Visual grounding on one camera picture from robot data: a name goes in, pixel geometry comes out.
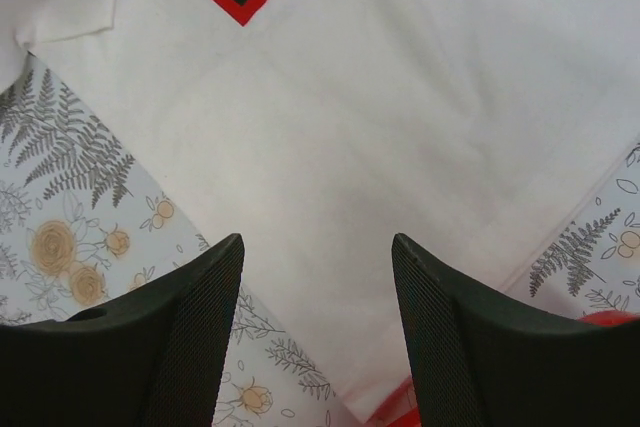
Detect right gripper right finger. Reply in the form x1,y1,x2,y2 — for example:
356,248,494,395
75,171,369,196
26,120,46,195
392,234,639,426

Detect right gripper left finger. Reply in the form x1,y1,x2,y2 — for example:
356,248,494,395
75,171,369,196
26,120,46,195
1,234,244,426

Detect white coca-cola t-shirt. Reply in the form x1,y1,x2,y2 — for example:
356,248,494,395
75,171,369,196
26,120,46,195
1,0,639,421

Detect red plastic tray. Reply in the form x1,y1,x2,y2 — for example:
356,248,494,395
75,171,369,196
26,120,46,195
372,310,639,427

